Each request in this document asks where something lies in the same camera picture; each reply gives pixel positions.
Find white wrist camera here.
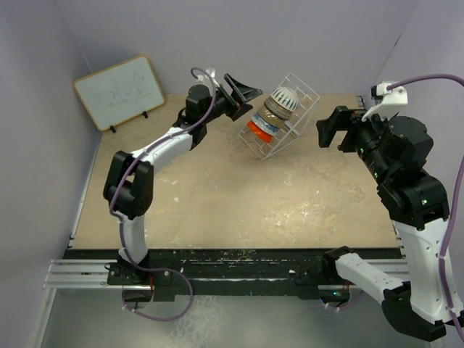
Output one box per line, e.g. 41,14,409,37
363,81,408,120
204,66,220,91

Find black glossy bowl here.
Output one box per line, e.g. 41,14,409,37
257,107,285,129

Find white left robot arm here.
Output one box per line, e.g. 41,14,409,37
103,70,262,284

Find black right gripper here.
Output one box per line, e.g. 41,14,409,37
318,105,396,184

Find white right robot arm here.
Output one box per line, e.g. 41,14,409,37
316,106,463,342

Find aluminium extrusion rail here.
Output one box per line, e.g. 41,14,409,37
44,260,109,289

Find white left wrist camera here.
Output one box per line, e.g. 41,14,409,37
204,66,220,91

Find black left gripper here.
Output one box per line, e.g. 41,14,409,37
201,75,261,125

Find white wire dish rack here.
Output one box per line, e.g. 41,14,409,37
239,73,320,160

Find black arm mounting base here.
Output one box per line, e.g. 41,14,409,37
62,247,403,302

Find orange plastic bowl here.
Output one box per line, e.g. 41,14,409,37
247,121,273,143

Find beige bowl dark rim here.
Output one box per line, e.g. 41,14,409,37
263,97,293,120

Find white bowl orange rim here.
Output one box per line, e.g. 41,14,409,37
270,86,300,112

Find small whiteboard wooden frame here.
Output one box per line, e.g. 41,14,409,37
72,55,165,132

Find blue floral ceramic bowl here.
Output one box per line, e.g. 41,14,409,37
251,112,278,136

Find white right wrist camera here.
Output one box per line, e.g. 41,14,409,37
363,81,408,120

